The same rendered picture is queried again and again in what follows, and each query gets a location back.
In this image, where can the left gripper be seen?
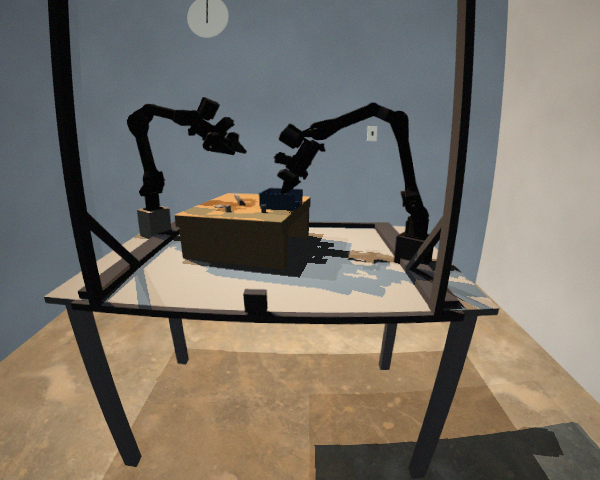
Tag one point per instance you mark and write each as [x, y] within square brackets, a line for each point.
[221, 144]

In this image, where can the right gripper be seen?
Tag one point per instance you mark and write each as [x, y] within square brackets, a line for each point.
[298, 168]

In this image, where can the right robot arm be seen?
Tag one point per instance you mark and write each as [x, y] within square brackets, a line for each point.
[400, 126]

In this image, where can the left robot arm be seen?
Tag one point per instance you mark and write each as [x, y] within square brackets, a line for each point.
[138, 124]

